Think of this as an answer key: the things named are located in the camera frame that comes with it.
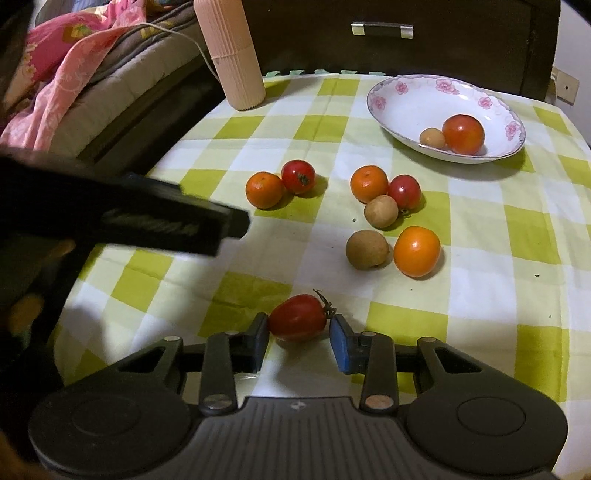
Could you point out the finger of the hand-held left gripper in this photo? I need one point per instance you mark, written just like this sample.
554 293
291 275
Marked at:
184 221

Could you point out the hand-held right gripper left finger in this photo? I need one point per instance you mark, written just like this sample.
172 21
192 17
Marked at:
262 344

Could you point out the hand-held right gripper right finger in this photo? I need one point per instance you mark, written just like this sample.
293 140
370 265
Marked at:
340 346

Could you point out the oblong red tomato with stem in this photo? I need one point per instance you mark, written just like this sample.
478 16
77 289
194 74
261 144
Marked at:
298 318

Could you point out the orange mandarin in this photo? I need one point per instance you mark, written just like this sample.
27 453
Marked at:
264 190
368 182
417 251

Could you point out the small round red tomato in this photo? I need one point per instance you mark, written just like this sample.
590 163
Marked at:
406 190
299 175

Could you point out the white floral bowl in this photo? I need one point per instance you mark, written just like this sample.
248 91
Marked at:
415 106

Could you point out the green checked tablecloth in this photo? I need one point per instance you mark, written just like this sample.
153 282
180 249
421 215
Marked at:
286 258

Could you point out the pink floral blanket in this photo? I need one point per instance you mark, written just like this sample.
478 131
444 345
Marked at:
51 55

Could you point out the grey quilted mattress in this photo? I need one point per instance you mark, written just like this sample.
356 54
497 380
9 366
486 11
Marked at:
138 69

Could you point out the pink ribbed cup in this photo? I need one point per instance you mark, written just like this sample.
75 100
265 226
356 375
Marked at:
231 55

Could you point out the green foam mat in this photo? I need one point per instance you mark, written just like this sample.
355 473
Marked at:
323 72

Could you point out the small pale brown longan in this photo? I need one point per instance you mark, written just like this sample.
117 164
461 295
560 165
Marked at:
431 138

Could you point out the large red tomato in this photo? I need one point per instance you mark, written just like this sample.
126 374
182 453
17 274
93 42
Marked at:
463 134

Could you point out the dark wooden cabinet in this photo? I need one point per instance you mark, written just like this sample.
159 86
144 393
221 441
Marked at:
461 46

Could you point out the dark wooden bed frame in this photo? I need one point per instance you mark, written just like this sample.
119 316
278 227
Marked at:
152 129

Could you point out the wall socket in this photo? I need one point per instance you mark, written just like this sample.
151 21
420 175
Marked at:
567 86

